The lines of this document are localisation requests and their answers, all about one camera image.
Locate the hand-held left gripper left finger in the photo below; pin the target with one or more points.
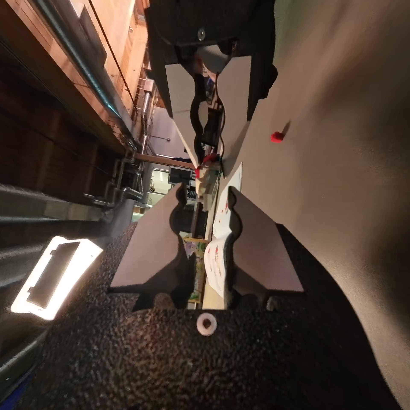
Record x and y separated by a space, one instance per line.
150 256

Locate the wooden support post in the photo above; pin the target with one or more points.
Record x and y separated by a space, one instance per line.
160 159

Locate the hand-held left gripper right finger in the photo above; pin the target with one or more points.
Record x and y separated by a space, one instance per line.
266 256

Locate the white red green lego model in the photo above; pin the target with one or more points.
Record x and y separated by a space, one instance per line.
205 189

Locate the small red lego brick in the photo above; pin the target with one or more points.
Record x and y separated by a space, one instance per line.
276 137

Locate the open light blue instruction booklet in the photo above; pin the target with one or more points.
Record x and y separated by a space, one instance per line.
214 256

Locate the silver round ventilation duct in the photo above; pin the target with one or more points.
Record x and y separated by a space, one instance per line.
145 105

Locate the black monitor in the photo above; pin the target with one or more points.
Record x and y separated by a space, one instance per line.
179 174

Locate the colourful yellow lego box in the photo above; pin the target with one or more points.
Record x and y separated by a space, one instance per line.
197 256

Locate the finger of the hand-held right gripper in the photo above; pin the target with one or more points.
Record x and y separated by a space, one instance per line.
181 96
238 96

